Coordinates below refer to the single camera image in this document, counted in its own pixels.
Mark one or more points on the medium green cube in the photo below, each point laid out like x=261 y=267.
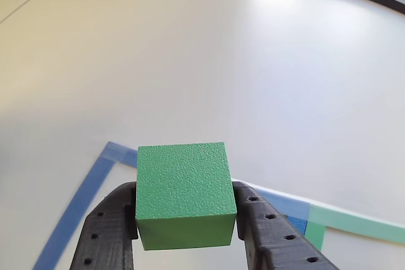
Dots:
x=183 y=181

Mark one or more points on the green square tape frame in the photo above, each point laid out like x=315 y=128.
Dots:
x=348 y=222

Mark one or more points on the blue square tape frame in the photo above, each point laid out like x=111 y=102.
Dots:
x=85 y=194

